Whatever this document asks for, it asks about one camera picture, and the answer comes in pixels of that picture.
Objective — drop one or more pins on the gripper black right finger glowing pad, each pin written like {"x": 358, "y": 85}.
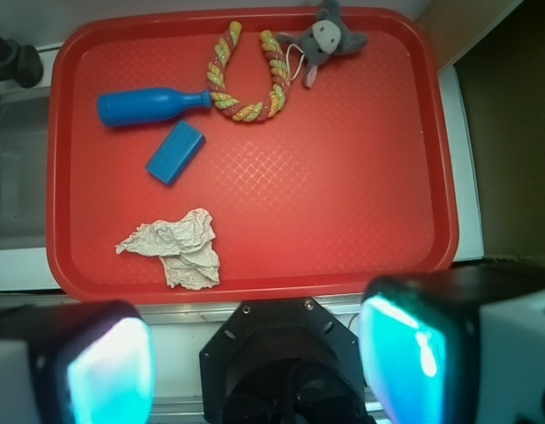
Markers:
{"x": 464, "y": 345}

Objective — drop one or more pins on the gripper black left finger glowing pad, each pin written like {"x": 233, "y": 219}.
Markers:
{"x": 76, "y": 363}

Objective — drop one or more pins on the blue plastic bottle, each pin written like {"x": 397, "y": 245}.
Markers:
{"x": 148, "y": 105}

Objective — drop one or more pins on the crumpled white paper towel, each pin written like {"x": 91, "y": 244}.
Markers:
{"x": 184, "y": 248}

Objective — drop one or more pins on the blue rectangular block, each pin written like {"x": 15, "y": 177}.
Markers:
{"x": 177, "y": 150}

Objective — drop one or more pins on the red plastic tray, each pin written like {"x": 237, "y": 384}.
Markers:
{"x": 352, "y": 179}

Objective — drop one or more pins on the clear plastic bin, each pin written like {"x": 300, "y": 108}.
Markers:
{"x": 23, "y": 168}

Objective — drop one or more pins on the grey plush donkey toy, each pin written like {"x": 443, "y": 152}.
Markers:
{"x": 328, "y": 36}

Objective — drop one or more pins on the multicolour twisted rope toy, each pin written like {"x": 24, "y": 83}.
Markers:
{"x": 248, "y": 81}

